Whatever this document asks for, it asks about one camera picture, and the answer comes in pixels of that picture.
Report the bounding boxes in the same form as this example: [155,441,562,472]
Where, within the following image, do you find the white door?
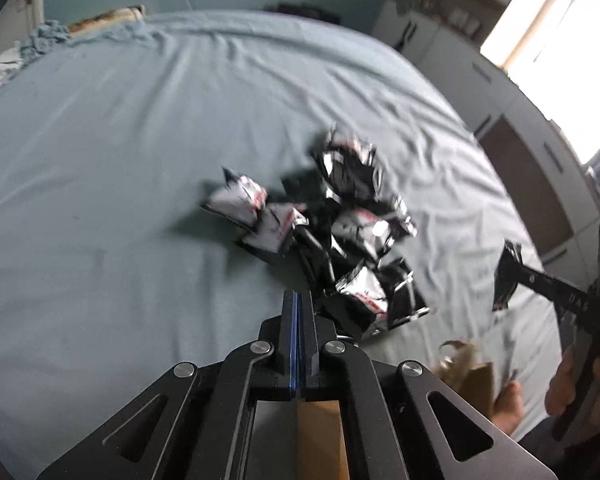
[7,0,47,57]

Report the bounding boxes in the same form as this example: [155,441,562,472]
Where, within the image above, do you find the person's dark-clothed leg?
[517,410,600,480]

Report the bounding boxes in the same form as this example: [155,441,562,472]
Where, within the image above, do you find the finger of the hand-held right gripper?
[512,257,596,312]

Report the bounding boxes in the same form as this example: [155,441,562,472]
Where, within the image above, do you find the pile of black-white packets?
[202,122,431,347]

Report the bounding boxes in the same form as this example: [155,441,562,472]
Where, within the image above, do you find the person's right hand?
[545,346,600,423]

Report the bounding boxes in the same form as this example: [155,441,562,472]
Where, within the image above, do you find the black rectangular object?
[264,2,342,26]

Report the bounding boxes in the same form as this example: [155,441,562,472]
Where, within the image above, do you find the crumpled brown paper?
[436,339,481,386]

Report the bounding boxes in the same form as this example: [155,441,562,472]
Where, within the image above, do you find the black snack packet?
[492,240,524,314]

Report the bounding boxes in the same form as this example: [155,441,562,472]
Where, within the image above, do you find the bright window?
[480,0,600,167]

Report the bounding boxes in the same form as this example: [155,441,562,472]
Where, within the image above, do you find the brown cardboard box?
[297,340,497,480]

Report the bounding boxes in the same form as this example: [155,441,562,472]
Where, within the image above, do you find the person's bare foot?
[494,380,527,432]

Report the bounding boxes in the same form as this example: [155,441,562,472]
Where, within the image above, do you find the flat cardboard box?
[67,5,147,36]

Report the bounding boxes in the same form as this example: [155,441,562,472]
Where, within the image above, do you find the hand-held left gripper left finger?
[37,290,297,480]

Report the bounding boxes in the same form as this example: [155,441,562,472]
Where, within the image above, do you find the white cabinet unit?
[372,0,600,281]

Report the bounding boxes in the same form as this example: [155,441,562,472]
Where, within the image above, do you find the wooden shelf niche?
[409,0,505,42]

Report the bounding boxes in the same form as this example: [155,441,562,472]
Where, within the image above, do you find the crumpled teal blanket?
[19,20,75,67]

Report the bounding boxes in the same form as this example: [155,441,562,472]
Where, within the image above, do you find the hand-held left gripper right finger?
[297,291,557,480]

